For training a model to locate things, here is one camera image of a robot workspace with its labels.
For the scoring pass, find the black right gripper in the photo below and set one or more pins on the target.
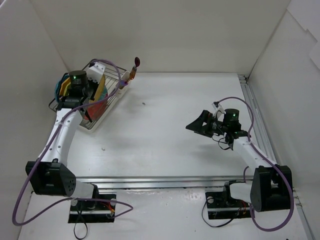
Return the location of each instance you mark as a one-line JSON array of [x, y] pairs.
[[207, 123]]

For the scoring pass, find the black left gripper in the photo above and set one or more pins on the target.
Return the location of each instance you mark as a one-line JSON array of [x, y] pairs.
[[90, 93]]

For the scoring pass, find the woven bamboo pattern plate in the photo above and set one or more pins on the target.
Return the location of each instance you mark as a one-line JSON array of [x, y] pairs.
[[100, 88]]

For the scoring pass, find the teal flower red plate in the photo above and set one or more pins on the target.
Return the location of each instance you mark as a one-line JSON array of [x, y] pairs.
[[96, 110]]

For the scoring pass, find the yellow polka dot bowl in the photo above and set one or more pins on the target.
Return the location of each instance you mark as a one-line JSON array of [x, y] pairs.
[[65, 85]]

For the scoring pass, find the blue polka dot bowl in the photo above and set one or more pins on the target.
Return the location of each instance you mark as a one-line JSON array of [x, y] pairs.
[[58, 87]]

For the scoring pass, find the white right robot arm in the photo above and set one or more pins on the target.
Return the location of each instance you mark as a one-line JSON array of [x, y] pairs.
[[271, 186]]

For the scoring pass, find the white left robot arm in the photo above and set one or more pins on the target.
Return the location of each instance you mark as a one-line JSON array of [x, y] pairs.
[[51, 175]]

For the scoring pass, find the white cutlery holder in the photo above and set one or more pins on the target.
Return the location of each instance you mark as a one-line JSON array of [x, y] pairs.
[[124, 85]]

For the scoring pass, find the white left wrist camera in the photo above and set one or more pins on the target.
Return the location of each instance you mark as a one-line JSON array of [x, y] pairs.
[[95, 72]]

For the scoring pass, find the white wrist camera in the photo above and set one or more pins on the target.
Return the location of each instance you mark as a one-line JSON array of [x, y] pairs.
[[95, 72], [217, 107]]

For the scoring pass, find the metal wire dish rack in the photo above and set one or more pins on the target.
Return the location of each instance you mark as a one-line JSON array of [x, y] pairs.
[[110, 95]]

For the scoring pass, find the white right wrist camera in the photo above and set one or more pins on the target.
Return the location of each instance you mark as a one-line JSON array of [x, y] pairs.
[[217, 107]]

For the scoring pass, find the aluminium right side rail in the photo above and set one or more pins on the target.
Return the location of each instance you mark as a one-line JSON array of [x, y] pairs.
[[264, 141]]

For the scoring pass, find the aluminium rail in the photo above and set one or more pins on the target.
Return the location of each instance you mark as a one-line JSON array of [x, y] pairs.
[[264, 141], [145, 183]]

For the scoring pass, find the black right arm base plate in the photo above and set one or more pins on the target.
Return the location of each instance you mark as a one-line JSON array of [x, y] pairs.
[[219, 205]]

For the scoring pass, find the aluminium front rail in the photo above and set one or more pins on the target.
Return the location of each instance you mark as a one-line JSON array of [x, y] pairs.
[[145, 183]]

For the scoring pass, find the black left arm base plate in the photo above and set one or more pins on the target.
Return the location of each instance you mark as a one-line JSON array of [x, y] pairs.
[[83, 213]]

